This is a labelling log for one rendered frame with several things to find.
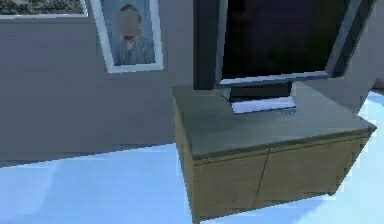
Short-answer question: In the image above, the wooden cabinet with grey top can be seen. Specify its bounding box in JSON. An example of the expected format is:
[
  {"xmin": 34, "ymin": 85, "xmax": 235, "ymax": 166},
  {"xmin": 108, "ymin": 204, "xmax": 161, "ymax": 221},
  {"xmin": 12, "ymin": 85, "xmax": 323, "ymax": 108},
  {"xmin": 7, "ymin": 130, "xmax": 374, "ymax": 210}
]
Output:
[{"xmin": 172, "ymin": 81, "xmax": 378, "ymax": 224}]

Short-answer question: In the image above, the white framed portrait picture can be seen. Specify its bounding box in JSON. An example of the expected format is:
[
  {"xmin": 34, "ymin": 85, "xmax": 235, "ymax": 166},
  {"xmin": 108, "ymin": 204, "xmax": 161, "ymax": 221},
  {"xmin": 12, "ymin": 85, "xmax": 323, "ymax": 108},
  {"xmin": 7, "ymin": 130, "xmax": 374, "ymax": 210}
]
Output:
[{"xmin": 90, "ymin": 0, "xmax": 165, "ymax": 74}]

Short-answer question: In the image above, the black flat television set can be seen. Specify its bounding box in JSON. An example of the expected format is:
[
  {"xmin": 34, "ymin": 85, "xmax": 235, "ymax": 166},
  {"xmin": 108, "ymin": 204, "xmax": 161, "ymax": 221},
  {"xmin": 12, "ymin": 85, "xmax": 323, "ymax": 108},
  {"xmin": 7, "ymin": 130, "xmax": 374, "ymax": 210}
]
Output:
[{"xmin": 192, "ymin": 0, "xmax": 378, "ymax": 115}]

